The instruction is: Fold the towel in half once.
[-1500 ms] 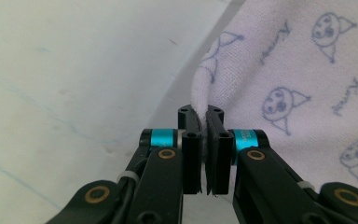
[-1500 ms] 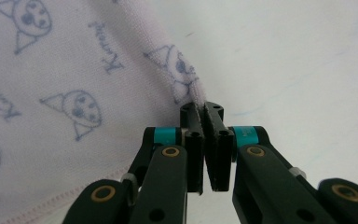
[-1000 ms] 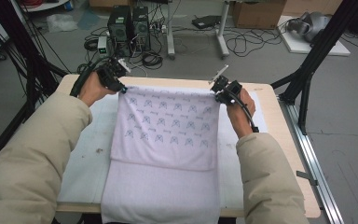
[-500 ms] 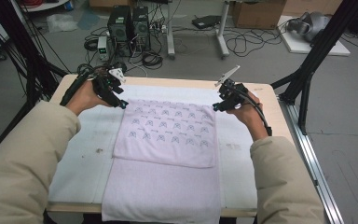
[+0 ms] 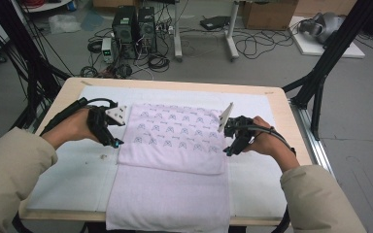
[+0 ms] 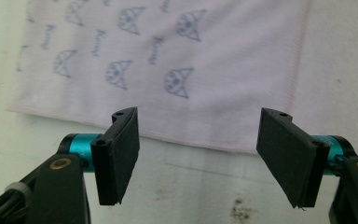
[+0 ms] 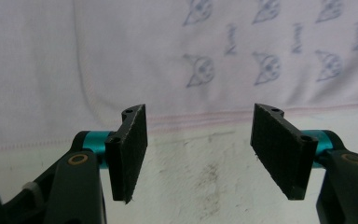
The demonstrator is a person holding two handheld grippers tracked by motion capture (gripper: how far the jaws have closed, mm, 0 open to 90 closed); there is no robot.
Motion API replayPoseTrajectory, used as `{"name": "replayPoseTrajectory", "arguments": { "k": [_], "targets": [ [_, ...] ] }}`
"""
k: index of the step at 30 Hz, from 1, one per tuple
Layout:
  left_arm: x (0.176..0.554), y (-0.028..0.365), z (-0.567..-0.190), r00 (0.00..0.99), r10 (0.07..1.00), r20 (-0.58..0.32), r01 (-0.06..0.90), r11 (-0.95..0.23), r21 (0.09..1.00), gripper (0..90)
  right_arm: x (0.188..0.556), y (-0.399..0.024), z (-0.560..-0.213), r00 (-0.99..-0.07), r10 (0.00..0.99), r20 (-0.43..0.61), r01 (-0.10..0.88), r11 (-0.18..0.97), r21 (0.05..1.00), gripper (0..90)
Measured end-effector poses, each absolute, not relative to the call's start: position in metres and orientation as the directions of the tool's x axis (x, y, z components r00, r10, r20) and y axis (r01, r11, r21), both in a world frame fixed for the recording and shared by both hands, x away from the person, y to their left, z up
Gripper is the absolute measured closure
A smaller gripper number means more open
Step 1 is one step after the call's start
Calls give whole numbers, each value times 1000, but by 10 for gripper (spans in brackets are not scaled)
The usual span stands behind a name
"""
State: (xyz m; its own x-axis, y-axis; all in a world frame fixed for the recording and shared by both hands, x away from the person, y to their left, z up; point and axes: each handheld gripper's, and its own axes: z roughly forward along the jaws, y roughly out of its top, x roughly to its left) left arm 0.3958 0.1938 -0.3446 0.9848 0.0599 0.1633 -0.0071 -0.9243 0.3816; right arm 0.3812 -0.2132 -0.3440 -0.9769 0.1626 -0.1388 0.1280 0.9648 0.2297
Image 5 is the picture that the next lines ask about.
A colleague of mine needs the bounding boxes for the flat black device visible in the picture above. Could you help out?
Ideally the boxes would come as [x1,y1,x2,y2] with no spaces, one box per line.
[199,15,232,31]

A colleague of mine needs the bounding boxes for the grey robot head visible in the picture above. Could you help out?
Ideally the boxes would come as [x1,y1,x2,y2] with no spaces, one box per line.
[297,12,346,45]

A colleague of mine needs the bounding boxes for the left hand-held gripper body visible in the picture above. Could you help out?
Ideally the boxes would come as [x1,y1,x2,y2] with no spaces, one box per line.
[86,104,128,145]

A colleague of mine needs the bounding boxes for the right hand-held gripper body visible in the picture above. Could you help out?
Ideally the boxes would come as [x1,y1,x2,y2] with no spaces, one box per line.
[217,102,256,140]

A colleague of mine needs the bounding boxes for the white round table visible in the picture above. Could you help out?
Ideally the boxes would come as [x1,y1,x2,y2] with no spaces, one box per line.
[20,0,74,14]

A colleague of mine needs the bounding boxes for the small coiled black cable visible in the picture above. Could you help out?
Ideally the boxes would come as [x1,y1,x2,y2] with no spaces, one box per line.
[86,38,104,54]

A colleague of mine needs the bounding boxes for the white floor board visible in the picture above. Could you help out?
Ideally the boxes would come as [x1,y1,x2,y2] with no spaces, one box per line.
[288,16,366,59]

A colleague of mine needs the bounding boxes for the large cardboard box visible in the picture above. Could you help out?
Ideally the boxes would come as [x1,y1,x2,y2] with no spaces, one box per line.
[242,0,300,31]

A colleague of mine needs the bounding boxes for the black metal frame post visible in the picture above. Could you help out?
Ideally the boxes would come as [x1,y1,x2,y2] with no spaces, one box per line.
[282,0,373,141]
[0,0,73,130]

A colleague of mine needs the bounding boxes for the person's right hand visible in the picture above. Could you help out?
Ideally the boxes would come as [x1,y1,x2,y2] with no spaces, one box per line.
[244,116,301,174]

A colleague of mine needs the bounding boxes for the white power strip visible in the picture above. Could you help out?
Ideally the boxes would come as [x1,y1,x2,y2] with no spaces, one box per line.
[156,24,175,35]

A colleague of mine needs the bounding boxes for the black cable bundle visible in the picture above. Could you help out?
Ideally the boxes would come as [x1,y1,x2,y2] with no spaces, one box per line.
[0,14,51,113]

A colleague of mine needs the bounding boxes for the wide black computer tower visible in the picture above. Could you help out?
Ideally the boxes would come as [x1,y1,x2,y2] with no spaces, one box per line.
[111,5,140,60]

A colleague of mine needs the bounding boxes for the white grid mat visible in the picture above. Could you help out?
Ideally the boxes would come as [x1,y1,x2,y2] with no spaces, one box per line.
[27,85,289,218]

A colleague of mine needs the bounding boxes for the clear plastic bag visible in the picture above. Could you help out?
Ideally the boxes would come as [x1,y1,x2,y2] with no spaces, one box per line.
[48,13,83,35]

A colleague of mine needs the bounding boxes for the white power supply unit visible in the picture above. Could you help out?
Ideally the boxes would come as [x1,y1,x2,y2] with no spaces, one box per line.
[101,37,116,65]

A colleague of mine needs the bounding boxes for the person's left hand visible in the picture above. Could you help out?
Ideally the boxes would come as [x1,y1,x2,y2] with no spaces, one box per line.
[41,108,100,150]

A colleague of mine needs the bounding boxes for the tangle of black floor cables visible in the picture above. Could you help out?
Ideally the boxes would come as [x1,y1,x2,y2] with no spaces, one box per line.
[232,27,301,60]

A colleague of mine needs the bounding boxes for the white desk leg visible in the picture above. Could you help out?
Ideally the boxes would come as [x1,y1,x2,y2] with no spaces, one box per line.
[172,0,185,63]
[224,0,241,62]

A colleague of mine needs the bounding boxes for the narrow black computer tower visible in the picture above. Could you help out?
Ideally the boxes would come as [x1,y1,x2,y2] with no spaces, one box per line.
[137,6,158,54]

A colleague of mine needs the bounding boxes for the lilac towel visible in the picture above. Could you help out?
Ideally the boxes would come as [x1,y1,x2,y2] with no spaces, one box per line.
[105,102,231,233]

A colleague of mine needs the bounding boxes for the left hand-held gripper cable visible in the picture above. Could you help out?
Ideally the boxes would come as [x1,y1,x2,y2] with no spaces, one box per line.
[40,96,119,137]

